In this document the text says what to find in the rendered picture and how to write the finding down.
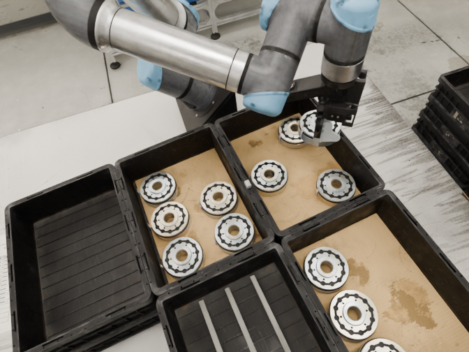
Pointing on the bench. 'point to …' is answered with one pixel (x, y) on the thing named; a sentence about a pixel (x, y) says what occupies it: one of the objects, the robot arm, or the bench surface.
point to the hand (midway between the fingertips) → (316, 134)
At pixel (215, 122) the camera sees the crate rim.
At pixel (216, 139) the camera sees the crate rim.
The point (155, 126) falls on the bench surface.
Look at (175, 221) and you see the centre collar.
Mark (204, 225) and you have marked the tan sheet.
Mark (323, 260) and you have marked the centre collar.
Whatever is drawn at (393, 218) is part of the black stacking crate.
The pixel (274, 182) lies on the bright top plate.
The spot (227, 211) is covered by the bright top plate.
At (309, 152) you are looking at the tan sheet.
